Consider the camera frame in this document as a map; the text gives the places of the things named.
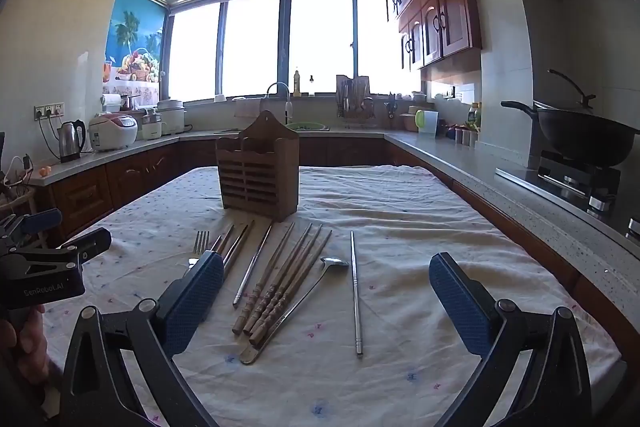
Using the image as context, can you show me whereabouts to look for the green colander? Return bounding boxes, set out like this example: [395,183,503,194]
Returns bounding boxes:
[286,121,329,132]

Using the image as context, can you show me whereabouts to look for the yellow detergent bottle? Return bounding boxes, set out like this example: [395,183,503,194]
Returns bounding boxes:
[292,69,302,98]

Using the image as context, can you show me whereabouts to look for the spice jar set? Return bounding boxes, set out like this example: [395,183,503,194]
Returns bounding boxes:
[454,127,478,147]

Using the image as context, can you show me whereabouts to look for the white red rice cooker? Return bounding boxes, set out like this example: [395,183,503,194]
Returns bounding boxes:
[88,114,138,152]

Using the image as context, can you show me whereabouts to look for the oil bottles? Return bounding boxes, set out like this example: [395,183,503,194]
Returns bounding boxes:
[466,102,482,132]

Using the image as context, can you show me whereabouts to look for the silver spoon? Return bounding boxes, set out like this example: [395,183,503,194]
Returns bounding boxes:
[239,257,348,365]

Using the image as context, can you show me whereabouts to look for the curved sink faucet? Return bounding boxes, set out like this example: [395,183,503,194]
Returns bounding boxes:
[266,81,293,126]

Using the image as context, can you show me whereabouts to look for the wooden utensil holder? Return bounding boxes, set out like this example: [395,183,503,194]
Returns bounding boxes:
[216,110,299,222]

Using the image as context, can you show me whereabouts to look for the silver fork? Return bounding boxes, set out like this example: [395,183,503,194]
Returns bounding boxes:
[188,231,210,270]

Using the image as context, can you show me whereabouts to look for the gas stove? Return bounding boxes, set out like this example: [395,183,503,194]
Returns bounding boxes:
[495,152,639,245]

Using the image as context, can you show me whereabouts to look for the small white cooker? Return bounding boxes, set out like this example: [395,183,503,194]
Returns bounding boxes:
[140,107,163,141]

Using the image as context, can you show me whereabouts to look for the long silver metal chopstick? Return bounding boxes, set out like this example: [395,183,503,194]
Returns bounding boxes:
[349,231,363,359]

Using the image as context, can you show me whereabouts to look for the white floral tablecloth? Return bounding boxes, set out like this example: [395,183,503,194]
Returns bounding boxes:
[44,166,626,426]

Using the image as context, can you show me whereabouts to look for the steel electric kettle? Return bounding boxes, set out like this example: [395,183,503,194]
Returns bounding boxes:
[58,119,87,164]

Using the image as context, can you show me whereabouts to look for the person's left hand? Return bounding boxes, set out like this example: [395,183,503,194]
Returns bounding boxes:
[1,305,50,384]

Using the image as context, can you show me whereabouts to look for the dish drying rack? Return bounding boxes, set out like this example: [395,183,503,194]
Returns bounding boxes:
[335,75,374,124]

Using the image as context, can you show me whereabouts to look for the paper towel roll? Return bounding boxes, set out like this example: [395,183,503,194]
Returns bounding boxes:
[101,93,122,113]

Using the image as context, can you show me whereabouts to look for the green lid white container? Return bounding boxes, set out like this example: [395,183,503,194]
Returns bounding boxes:
[414,109,438,135]

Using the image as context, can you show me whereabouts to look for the lower wooden cabinets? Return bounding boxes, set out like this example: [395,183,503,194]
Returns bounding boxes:
[29,129,639,364]

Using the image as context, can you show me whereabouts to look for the large white rice cooker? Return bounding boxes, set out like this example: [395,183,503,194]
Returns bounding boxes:
[157,98,186,135]

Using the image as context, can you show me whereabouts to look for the wooden chopstick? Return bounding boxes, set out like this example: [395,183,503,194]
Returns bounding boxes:
[232,222,295,336]
[243,225,311,336]
[248,231,332,346]
[248,225,322,346]

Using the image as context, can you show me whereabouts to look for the black wok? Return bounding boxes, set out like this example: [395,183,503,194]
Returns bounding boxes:
[500,68,640,168]

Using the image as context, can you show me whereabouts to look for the fruit poster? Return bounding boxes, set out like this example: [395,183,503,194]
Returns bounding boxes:
[102,0,167,107]

